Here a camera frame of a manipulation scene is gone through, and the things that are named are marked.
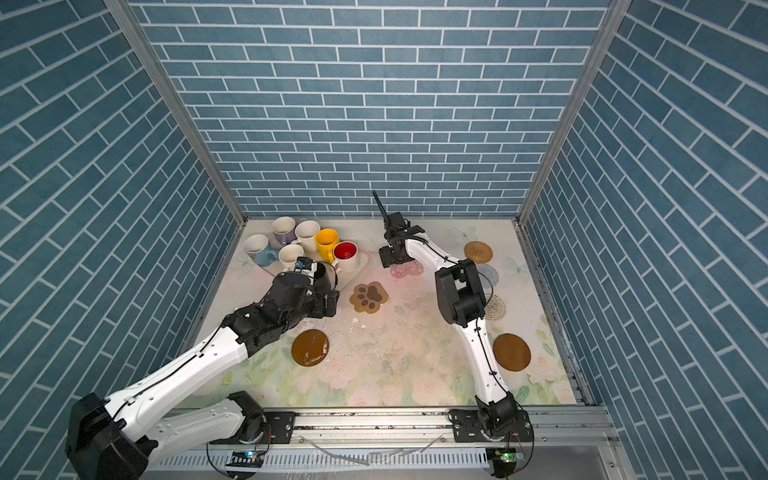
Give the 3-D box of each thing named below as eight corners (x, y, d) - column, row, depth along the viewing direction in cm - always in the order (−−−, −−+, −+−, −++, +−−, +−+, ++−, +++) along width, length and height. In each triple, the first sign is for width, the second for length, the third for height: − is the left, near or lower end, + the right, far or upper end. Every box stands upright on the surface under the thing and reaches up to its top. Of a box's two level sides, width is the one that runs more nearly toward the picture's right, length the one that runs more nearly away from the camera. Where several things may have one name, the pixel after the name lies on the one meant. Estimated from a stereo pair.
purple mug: (280, 253, 110) (274, 241, 104) (276, 230, 117) (271, 217, 112) (301, 248, 111) (296, 235, 106) (296, 225, 119) (291, 212, 114)
